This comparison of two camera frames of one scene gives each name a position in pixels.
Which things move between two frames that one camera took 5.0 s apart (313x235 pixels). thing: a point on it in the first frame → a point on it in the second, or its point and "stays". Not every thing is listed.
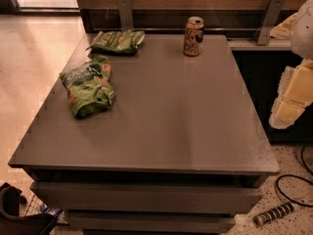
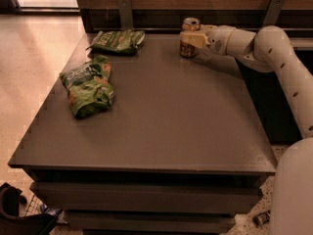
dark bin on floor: [13, 222] stays
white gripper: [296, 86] → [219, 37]
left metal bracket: [125, 12] stays
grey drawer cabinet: [180, 151] stays
